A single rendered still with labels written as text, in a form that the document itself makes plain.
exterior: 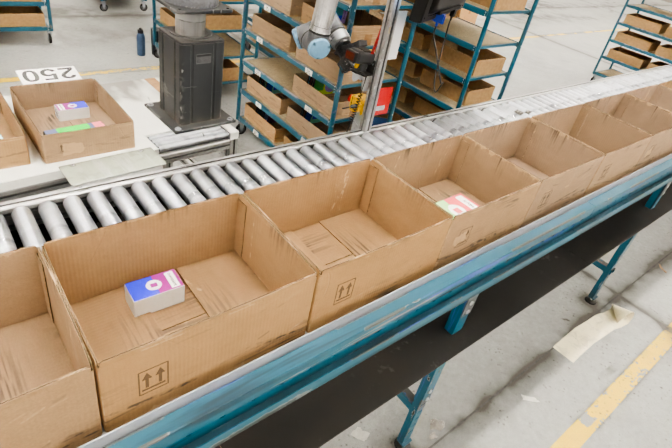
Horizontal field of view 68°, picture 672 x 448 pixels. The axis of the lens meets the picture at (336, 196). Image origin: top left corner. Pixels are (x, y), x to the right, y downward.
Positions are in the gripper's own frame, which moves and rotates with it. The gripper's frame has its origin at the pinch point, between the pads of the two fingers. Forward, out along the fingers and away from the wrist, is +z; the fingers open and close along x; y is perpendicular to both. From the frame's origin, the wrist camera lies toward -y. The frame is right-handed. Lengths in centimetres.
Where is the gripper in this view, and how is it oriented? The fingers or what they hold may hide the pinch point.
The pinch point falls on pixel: (365, 78)
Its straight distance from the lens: 215.5
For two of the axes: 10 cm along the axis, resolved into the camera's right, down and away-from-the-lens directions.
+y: -4.6, 4.5, 7.7
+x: -7.7, 2.3, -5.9
